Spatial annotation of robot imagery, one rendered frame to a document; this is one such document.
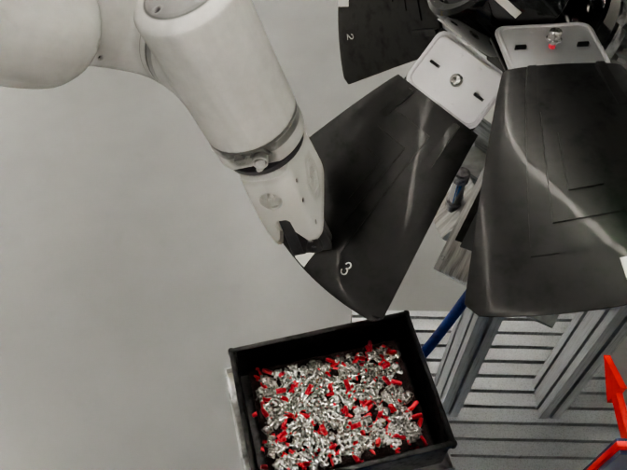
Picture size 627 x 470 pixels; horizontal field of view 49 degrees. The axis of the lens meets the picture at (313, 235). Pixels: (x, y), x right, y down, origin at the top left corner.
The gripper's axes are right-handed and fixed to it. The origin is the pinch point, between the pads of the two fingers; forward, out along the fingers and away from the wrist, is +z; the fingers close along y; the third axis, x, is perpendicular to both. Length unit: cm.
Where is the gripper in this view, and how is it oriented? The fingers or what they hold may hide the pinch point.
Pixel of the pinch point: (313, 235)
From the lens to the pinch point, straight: 73.2
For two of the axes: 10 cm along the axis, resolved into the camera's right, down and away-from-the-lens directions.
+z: 3.0, 5.5, 7.8
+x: -9.5, 1.6, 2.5
